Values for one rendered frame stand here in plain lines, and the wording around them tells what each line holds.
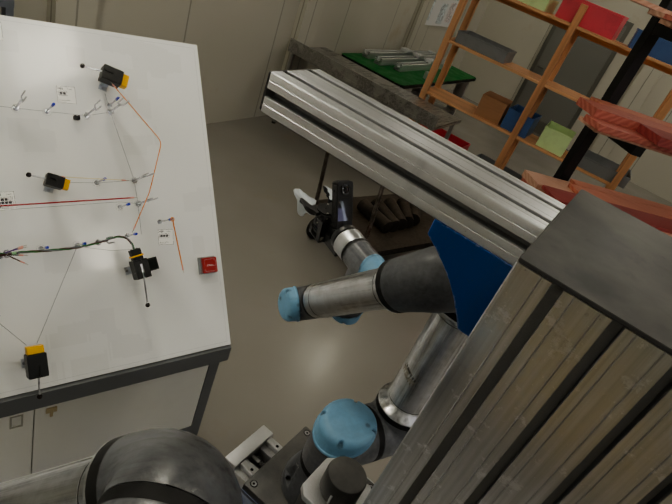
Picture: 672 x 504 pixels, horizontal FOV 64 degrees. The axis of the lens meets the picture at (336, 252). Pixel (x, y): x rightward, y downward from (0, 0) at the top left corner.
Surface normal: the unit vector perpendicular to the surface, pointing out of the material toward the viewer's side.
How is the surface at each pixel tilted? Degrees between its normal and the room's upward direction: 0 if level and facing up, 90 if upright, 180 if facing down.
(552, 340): 90
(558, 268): 0
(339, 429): 7
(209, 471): 21
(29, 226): 50
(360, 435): 7
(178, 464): 11
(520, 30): 90
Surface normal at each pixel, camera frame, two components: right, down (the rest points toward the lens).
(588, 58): -0.54, 0.29
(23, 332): 0.63, -0.04
